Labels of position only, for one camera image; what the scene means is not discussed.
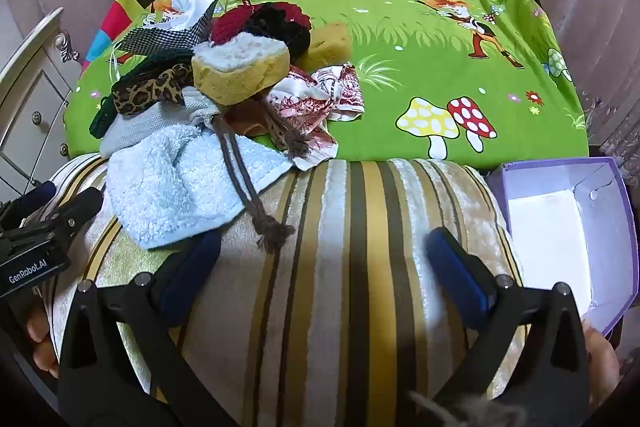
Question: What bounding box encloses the light blue towel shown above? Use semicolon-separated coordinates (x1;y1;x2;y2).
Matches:
106;127;293;250

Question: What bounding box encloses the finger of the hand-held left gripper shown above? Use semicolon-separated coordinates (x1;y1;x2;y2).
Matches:
10;181;57;220
47;189;103;235

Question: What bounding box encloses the person's left hand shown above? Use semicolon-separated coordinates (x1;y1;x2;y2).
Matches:
27;302;61;378

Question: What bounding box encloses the grey drawstring bag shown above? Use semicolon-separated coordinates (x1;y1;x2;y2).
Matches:
100;87;296;253

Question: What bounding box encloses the person's right hand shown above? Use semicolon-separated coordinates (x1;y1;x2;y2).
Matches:
582;323;621;417

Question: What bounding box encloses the yellow sponge with white face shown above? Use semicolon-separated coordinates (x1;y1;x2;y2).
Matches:
191;32;291;108

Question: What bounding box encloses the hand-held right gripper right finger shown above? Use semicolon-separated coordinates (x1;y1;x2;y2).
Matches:
425;227;591;427

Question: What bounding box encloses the red knitted cloth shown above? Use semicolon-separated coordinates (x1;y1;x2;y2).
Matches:
210;2;266;46

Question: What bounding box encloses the purple cardboard box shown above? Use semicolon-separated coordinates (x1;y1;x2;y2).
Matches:
487;157;633;338

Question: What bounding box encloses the leopard print cloth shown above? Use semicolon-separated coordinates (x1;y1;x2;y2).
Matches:
112;64;193;118

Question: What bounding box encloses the black white checked cloth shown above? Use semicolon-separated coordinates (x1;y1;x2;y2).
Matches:
120;2;221;58

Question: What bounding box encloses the multicolour block cloth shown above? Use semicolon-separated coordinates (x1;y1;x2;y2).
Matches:
82;0;216;70

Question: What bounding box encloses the white carved dresser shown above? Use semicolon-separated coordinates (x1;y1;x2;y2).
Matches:
0;7;83;202

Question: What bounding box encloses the dark green cloth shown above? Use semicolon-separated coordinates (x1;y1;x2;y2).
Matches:
90;57;168;140

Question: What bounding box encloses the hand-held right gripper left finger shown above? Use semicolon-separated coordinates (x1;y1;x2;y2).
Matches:
57;231;236;427

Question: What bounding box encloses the red patterned white cloth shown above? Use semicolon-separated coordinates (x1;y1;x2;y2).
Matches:
265;63;366;171

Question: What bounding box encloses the plain yellow sponge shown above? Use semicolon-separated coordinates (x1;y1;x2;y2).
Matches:
300;22;353;72

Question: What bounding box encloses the green cartoon printed sheet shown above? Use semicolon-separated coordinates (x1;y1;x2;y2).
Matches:
65;0;591;171

